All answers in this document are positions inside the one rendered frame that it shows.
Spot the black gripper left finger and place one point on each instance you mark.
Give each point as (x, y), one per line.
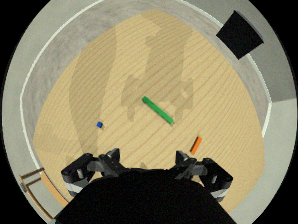
(75, 174)

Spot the green rod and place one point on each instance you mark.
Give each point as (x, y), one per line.
(157, 109)

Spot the orange rod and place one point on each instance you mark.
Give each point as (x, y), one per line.
(195, 145)

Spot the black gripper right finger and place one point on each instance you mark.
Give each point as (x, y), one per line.
(216, 178)

